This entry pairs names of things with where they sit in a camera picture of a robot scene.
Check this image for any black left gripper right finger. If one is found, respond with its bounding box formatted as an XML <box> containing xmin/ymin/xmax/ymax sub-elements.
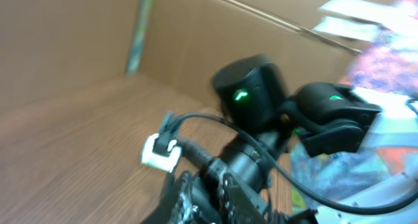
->
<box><xmin>217</xmin><ymin>173</ymin><xmax>267</xmax><ymax>224</ymax></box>

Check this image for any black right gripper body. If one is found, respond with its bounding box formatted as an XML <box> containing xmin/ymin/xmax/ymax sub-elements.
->
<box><xmin>192</xmin><ymin>142</ymin><xmax>273</xmax><ymax>197</ymax></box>

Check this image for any black right camera cable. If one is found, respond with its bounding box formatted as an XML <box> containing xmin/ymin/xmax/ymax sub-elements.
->
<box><xmin>169</xmin><ymin>112</ymin><xmax>418</xmax><ymax>216</ymax></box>

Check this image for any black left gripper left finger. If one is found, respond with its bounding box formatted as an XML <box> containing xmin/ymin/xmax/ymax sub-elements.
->
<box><xmin>140</xmin><ymin>171</ymin><xmax>202</xmax><ymax>224</ymax></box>

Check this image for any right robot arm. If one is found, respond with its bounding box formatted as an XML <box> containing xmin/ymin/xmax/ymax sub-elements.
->
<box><xmin>193</xmin><ymin>55</ymin><xmax>417</xmax><ymax>223</ymax></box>

